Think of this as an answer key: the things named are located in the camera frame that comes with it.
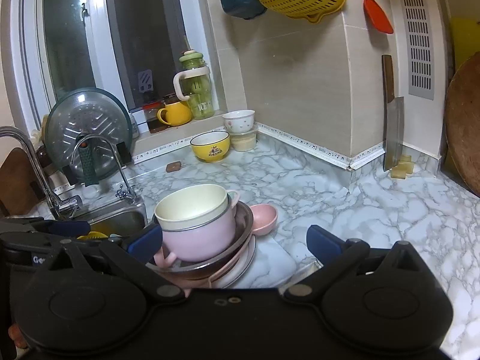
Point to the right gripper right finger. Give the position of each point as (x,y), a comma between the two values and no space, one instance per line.
(337,257)

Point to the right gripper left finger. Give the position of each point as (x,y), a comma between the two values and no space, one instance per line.
(129,257)

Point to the large stainless steel bowl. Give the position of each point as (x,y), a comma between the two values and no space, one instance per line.
(201,270)

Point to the pink steel-lined pot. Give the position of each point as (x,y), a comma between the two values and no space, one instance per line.
(204,241)

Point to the cream plastic bowl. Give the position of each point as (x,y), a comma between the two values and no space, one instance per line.
(191,206)

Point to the pink pig-shaped plate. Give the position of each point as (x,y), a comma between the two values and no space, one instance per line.
(265,220)

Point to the large white floral plate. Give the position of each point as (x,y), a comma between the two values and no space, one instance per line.
(239,268)

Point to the person's left hand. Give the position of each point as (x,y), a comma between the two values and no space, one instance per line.
(17,337)

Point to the yellow sink strainer basket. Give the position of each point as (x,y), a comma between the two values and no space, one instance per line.
(92,235)

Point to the green mesh brush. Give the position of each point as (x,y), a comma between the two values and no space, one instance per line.
(87,162)

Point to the black lid stand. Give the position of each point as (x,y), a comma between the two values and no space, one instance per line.
(123,153)

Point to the translucent yellow soap blocks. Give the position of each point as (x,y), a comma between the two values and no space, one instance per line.
(404,167)

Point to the yellow ceramic bowl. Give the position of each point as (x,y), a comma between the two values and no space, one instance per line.
(212,146)

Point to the glass pot lid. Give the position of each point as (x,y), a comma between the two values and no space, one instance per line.
(87,114)

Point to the dark jar red lid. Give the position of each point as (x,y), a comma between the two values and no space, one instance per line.
(153,122)

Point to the yellow mug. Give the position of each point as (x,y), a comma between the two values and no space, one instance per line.
(175,114)

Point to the white heart-pattern bowl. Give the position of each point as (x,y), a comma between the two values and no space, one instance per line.
(241,121)

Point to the green water bottle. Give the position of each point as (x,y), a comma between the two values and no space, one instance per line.
(193,85)

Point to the round wooden cutting board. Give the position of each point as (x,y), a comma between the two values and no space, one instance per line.
(462,116)

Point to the red spatula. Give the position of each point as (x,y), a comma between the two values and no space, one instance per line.
(377,17)

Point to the steel cleaver wooden handle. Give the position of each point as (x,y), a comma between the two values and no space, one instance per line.
(394,116)

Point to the grey wall vent grille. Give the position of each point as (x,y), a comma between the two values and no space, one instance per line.
(417,26)

